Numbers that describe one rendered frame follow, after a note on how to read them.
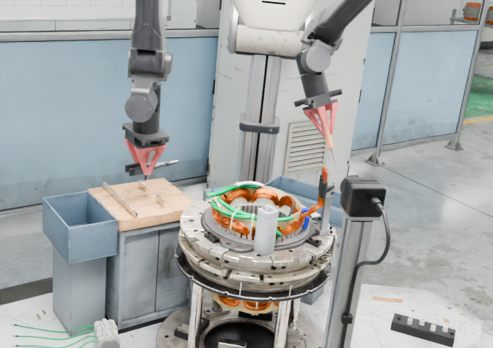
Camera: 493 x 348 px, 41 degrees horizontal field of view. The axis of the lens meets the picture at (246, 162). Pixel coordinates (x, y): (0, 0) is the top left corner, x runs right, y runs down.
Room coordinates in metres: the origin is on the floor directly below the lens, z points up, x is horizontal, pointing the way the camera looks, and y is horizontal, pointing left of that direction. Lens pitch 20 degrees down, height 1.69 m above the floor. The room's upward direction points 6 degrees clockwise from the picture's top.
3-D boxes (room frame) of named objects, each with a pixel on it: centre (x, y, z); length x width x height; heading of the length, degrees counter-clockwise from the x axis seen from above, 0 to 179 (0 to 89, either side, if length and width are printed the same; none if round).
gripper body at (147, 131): (1.33, 0.22, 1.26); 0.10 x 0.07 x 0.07; 37
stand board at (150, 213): (1.38, 0.23, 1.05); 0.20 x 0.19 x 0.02; 126
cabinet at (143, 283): (1.38, 0.23, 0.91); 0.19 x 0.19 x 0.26; 36
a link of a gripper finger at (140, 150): (1.34, 0.22, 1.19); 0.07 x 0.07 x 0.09; 37
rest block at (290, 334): (1.23, -0.15, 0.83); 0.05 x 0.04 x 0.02; 4
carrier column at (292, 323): (1.31, -0.14, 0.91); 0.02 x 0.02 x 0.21
